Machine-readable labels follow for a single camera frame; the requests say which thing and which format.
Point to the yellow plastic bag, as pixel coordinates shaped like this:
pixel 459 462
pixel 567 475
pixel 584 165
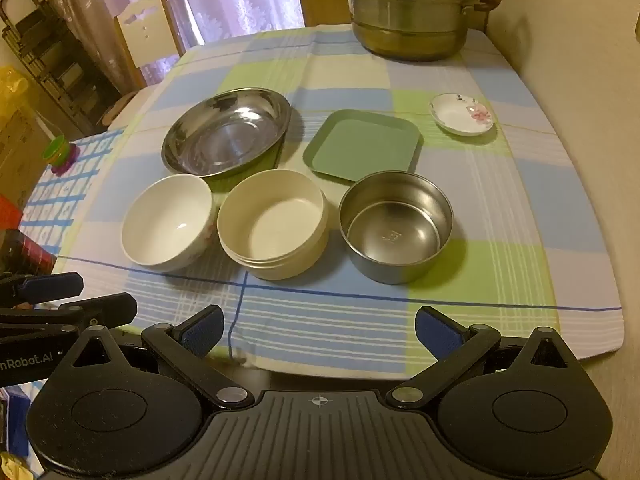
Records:
pixel 12 90

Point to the blue patterned white cloth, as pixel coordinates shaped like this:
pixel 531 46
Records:
pixel 75 200

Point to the cream plastic bowl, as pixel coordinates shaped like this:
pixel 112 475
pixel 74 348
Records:
pixel 275 230

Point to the colourful stacking cups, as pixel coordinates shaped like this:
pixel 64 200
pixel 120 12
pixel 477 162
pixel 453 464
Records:
pixel 59 155

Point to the large stainless steel plate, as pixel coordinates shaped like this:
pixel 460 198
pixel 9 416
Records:
pixel 225 130

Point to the white ceramic bowl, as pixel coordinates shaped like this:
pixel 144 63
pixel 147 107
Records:
pixel 165 225

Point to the dark bottle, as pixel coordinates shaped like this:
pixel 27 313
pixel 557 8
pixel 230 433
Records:
pixel 27 252

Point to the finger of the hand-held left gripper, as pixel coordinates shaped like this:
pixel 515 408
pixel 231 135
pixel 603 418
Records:
pixel 100 310
pixel 45 287

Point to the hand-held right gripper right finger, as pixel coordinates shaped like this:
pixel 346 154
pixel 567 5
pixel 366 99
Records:
pixel 437 335

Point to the small floral saucer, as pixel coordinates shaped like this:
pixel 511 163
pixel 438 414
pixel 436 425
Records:
pixel 457 112

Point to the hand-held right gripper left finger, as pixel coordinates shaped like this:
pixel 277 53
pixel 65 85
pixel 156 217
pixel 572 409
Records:
pixel 202 332

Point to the white wooden chair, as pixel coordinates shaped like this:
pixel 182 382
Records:
pixel 147 30

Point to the red basket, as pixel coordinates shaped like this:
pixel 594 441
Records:
pixel 9 212

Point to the stainless steel steamer pot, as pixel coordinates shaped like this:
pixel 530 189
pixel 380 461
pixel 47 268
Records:
pixel 410 20

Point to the stainless steel bowl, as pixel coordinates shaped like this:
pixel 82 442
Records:
pixel 395 235

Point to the green square plate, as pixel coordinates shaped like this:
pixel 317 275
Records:
pixel 360 145

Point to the cardboard box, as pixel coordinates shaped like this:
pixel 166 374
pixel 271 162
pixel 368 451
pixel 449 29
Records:
pixel 17 155

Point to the black folding ladder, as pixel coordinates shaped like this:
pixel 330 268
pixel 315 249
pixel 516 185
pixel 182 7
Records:
pixel 55 60

